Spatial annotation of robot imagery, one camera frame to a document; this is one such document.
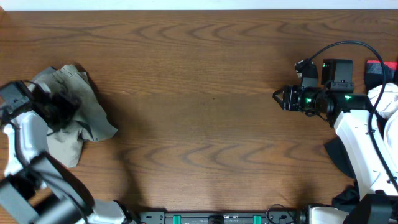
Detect white shirt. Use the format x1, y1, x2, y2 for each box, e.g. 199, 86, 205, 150
376, 83, 398, 151

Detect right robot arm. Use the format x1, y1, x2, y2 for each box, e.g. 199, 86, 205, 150
273, 59, 397, 223

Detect khaki shorts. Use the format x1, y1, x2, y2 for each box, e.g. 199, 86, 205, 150
34, 65, 118, 168

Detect black garment with red band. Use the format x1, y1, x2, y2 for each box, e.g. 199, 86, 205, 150
325, 60, 397, 212

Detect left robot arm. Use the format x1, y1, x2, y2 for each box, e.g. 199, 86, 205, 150
1, 80, 139, 223

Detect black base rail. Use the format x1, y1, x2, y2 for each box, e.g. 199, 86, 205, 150
139, 208, 309, 224

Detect folded grey shorts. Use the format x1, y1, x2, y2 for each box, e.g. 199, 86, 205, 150
32, 67, 57, 82

